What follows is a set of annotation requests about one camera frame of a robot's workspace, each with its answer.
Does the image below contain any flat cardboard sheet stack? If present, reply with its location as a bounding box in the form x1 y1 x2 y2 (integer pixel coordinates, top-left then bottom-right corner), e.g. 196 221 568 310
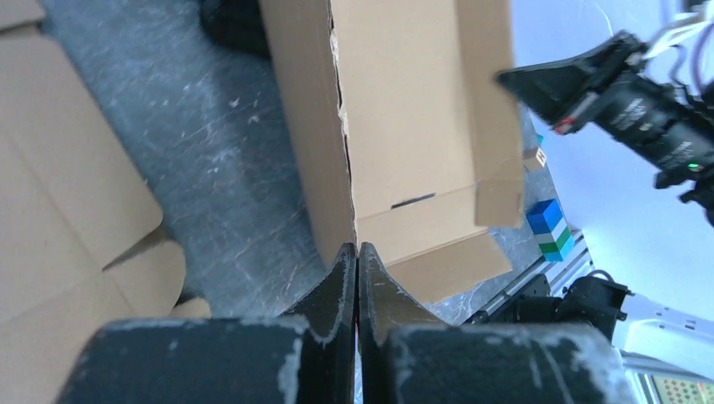
1 1 210 403

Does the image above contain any blue white green block stack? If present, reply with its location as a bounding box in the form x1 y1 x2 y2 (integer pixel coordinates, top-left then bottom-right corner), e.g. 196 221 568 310
525 199 575 262

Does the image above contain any brown cardboard box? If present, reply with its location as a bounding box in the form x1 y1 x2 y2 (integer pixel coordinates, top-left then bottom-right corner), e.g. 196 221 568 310
260 0 524 304

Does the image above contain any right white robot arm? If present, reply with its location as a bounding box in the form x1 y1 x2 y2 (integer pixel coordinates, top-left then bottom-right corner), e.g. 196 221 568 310
471 31 713 379

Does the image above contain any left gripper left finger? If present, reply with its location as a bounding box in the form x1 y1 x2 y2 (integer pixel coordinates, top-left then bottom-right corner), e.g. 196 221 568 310
56 243 357 403

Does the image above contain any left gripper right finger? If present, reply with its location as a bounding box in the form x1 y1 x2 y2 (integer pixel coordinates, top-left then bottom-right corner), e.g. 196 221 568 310
358 242 636 403

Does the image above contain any black poker chip case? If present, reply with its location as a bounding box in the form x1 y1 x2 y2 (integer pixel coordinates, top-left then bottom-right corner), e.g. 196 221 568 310
199 0 271 60

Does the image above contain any wooden letter cube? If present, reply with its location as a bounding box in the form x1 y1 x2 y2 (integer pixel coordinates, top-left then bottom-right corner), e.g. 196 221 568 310
522 146 547 172

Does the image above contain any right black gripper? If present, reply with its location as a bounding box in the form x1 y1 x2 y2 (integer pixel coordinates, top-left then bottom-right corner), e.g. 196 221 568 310
495 30 713 173

